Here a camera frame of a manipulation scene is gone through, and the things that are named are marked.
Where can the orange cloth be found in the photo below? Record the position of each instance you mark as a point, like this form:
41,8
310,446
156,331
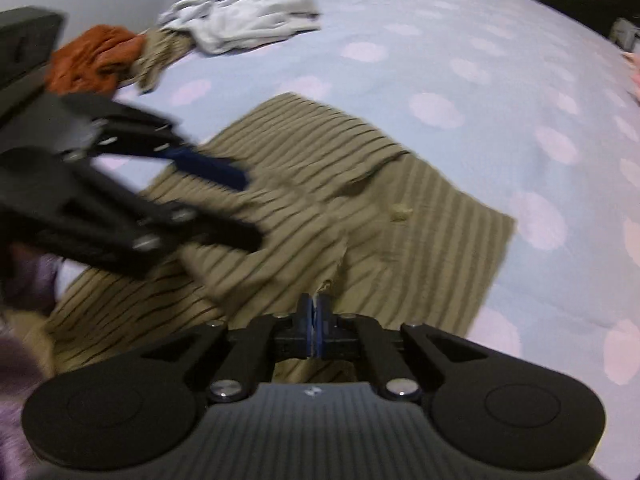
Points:
95,57

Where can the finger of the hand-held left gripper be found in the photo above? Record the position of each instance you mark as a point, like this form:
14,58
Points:
125,230
210,170

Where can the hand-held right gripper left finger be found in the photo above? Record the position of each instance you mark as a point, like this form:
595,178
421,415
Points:
304,325

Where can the white nightstand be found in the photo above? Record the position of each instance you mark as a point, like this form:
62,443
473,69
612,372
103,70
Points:
625,32

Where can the brown striped shirt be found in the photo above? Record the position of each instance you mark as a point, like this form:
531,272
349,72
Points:
400,260

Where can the brown striped pants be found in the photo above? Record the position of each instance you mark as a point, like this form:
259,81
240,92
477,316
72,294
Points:
160,55

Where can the white crumpled clothes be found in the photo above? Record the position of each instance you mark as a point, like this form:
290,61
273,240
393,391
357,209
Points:
240,20

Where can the person's purple clothing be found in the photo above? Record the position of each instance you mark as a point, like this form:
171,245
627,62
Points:
17,410

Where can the floral pillow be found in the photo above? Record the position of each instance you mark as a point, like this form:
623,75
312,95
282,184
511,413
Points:
636,72

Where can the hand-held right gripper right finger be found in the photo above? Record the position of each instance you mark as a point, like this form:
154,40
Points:
325,325

